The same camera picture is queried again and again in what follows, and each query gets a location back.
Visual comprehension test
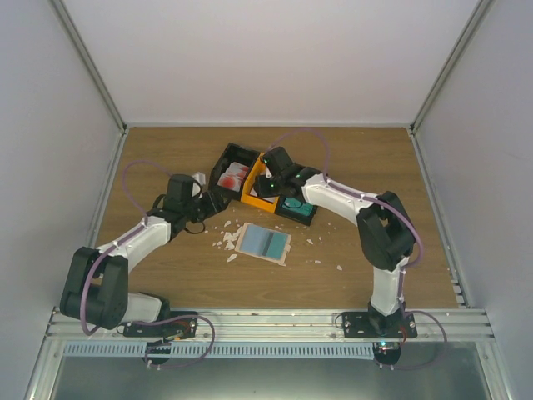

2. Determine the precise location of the black bin with teal cards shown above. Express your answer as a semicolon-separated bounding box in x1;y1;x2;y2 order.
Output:
275;196;317;226

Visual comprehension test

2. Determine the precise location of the yellow bin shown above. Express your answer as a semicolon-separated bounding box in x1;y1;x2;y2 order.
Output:
240;157;281;216

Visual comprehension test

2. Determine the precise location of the black bin with red cards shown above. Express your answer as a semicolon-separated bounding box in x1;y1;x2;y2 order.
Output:
208;142;260;200

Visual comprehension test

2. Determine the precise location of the beige card holder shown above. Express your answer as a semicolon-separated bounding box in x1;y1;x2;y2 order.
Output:
235;222;291;266

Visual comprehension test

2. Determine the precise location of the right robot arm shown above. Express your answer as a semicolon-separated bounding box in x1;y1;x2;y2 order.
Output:
254;147;424;338

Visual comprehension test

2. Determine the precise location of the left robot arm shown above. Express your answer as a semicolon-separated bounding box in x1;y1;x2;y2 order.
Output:
60;174;231;337

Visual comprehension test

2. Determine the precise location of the teal card stack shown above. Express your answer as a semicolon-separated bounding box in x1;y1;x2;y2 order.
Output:
282;197;314;217

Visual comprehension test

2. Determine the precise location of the red white card stack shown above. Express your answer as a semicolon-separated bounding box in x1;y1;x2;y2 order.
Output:
217;162;249;192

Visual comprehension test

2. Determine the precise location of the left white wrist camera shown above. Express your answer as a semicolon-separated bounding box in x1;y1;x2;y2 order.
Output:
192;172;206;196

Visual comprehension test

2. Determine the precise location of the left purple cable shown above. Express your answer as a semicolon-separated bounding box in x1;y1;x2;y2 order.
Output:
81;160;172;337

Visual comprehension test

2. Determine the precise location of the purple cable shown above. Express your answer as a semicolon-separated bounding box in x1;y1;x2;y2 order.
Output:
266;127;449;370
81;160;172;337

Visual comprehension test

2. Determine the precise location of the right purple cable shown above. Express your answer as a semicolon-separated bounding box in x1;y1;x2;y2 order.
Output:
266;127;449;370

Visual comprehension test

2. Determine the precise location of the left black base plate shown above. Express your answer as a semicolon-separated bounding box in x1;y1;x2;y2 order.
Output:
117;311;198;340

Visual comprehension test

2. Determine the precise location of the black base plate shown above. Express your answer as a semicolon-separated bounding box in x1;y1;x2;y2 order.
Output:
117;311;198;340
340;311;418;340

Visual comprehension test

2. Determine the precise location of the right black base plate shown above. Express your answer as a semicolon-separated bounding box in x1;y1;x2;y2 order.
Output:
340;311;418;340

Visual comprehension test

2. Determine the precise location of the grey slotted cable duct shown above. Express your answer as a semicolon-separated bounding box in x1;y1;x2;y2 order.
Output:
63;341;374;360

